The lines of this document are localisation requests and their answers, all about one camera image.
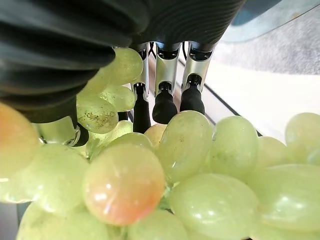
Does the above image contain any green grape bunch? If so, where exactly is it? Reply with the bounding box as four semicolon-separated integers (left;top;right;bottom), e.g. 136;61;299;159
0;47;320;240

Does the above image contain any blue plate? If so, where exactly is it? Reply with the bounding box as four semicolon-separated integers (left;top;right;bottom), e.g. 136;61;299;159
219;0;320;43

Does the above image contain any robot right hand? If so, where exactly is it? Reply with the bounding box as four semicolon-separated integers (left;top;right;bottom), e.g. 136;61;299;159
0;0;246;148

